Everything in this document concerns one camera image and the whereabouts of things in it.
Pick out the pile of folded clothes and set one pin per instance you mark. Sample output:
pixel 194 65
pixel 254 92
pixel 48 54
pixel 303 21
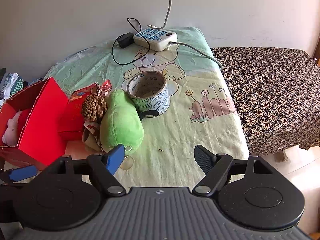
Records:
pixel 11 82

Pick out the red snack wrapper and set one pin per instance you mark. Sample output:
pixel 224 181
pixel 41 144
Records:
pixel 105 87

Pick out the brown floral cloth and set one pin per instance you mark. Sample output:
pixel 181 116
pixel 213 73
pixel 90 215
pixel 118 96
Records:
pixel 270 92

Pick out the patterned paper wrapper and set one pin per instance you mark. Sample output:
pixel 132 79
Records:
pixel 90 137

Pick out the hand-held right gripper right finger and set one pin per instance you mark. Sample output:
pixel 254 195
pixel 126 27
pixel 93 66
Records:
pixel 203 160

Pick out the white power strip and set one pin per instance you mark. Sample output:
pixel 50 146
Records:
pixel 160 42

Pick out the pink plush toy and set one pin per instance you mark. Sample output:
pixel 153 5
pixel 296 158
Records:
pixel 12 130

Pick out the green plush toy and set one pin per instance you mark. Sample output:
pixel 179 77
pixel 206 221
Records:
pixel 120 125

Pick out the red cardboard box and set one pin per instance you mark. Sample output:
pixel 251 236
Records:
pixel 42 130

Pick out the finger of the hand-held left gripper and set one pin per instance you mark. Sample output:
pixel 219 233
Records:
pixel 21 173

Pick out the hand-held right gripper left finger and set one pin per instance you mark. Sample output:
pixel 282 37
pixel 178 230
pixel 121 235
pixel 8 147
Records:
pixel 116 158

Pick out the clear suction cup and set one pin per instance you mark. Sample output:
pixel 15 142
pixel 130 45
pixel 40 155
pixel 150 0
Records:
pixel 126 163

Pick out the brown pine cone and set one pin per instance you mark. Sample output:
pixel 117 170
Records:
pixel 93 107

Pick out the red printed box lid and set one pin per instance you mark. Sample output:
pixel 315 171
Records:
pixel 72 120

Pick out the printed packing tape roll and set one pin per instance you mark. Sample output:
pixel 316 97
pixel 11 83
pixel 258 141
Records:
pixel 155 100

